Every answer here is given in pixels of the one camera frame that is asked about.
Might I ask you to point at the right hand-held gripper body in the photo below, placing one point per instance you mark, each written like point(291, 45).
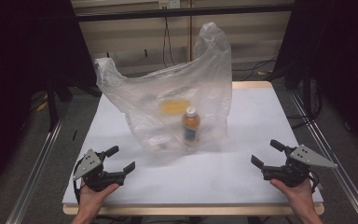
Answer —
point(292, 174)

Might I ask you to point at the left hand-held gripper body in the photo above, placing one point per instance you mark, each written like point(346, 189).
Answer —
point(97, 177)

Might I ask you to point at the translucent white plastic bag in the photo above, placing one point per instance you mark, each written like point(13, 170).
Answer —
point(205, 81)

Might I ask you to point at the person's left hand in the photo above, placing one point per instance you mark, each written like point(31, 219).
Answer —
point(93, 200)

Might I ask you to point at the person's right hand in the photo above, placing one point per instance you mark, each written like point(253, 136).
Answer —
point(301, 199)

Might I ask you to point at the small black stick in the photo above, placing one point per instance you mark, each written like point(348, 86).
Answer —
point(74, 134)

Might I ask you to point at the black metal stand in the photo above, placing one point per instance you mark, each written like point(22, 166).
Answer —
point(52, 105)
point(306, 90)

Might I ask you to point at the yellow round item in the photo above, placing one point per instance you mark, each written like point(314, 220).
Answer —
point(174, 107)

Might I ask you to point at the black curtain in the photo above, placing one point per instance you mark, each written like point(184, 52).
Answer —
point(18, 77)
point(338, 62)

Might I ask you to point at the black horizontal bar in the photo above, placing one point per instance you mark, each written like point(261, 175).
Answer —
point(183, 12)

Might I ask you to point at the metal floor rail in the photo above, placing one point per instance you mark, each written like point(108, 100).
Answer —
point(335, 168)
point(37, 168)

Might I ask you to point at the white wall socket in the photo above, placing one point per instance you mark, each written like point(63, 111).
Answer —
point(169, 3)

